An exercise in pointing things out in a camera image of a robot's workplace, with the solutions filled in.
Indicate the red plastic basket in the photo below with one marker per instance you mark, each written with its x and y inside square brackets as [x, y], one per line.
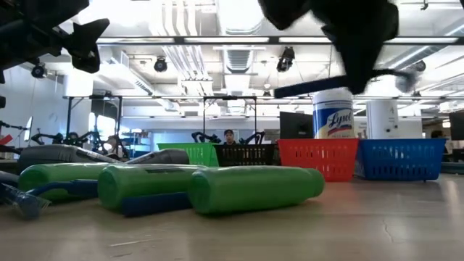
[319, 159]

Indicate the green plastic basket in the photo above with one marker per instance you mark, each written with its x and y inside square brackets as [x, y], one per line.
[197, 154]

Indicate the black ceiling spotlight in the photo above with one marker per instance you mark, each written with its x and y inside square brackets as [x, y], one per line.
[285, 59]
[38, 70]
[160, 64]

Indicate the black background robot arm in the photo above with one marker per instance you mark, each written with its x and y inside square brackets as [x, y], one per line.
[72, 138]
[253, 138]
[204, 137]

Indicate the black metal frame stand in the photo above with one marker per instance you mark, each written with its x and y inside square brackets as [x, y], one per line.
[69, 116]
[204, 116]

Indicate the grey roll-on deodorant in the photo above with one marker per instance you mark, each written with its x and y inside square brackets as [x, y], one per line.
[163, 156]
[50, 154]

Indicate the blue plastic basket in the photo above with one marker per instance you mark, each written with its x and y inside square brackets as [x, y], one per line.
[398, 159]

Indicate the green travel bottle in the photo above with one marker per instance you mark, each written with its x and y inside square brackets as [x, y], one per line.
[54, 174]
[250, 188]
[145, 181]

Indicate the black plastic basket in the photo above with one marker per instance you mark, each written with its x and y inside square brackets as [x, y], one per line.
[246, 155]

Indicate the plain white canister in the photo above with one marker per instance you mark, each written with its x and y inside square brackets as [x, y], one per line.
[382, 119]

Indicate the Lysol wipes canister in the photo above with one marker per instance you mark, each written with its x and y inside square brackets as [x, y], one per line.
[333, 116]

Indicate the black computer monitor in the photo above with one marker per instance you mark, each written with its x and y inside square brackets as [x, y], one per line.
[295, 125]
[457, 125]

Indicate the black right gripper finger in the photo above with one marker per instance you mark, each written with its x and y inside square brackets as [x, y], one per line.
[284, 12]
[357, 61]

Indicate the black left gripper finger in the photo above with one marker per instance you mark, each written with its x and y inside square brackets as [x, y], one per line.
[88, 32]
[87, 61]

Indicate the person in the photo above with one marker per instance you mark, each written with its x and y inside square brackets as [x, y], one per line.
[436, 134]
[228, 137]
[114, 145]

